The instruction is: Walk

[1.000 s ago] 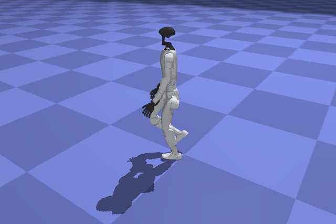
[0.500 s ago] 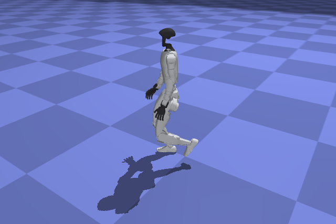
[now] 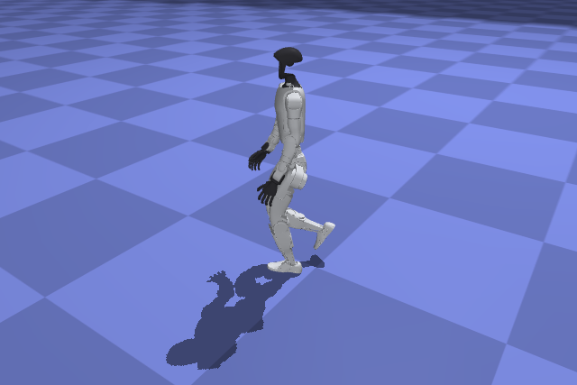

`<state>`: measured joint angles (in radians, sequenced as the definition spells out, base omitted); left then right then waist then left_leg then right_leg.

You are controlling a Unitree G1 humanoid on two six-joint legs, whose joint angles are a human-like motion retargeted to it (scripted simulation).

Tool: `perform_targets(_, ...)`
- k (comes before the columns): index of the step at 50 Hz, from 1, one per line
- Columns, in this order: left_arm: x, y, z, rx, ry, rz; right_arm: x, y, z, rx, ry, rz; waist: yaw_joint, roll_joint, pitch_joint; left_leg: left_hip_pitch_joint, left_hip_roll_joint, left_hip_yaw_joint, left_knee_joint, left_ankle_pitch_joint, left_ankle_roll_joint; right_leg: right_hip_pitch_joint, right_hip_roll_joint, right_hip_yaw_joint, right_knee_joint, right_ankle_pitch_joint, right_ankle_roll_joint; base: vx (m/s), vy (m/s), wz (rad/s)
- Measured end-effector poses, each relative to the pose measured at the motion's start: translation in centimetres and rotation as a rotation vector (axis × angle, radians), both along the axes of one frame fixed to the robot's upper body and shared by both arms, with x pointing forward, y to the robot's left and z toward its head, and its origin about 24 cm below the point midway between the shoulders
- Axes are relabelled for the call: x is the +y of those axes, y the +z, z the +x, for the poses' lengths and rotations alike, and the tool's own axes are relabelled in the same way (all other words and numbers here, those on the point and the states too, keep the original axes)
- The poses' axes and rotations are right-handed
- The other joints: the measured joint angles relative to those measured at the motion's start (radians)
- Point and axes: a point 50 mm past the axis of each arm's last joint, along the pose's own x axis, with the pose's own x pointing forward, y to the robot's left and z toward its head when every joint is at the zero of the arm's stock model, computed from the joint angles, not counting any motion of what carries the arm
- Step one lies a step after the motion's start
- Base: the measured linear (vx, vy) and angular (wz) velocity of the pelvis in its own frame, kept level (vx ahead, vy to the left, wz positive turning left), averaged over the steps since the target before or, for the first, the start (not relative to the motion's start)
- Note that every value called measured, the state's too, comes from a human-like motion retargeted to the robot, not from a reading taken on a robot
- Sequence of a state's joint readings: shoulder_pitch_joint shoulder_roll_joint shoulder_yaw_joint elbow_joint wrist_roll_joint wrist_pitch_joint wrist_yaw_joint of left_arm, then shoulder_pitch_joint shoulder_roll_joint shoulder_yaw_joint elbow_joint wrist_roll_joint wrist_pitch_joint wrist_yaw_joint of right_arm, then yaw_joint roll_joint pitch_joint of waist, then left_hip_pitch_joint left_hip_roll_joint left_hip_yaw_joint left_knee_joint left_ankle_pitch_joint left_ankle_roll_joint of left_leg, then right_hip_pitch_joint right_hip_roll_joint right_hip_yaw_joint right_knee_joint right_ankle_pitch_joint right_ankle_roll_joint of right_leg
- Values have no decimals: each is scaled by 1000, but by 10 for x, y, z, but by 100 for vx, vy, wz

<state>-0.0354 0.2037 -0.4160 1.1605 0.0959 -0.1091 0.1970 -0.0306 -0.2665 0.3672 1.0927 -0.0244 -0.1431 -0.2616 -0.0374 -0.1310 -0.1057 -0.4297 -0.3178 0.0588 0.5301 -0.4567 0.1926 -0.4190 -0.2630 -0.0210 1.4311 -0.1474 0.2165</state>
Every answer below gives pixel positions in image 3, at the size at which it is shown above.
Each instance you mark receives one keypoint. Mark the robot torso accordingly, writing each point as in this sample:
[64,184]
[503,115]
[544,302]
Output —
[282,120]

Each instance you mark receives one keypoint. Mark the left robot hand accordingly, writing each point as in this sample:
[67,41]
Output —
[270,189]

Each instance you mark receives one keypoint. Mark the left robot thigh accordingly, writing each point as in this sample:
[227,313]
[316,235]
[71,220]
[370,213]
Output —
[294,179]

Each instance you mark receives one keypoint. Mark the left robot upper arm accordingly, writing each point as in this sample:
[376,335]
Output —
[293,104]

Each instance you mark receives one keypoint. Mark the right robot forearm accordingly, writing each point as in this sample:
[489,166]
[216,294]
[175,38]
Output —
[273,139]

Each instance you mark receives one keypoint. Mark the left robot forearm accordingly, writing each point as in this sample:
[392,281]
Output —
[288,154]

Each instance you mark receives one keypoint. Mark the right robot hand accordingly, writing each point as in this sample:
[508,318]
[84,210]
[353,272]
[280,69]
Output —
[258,156]

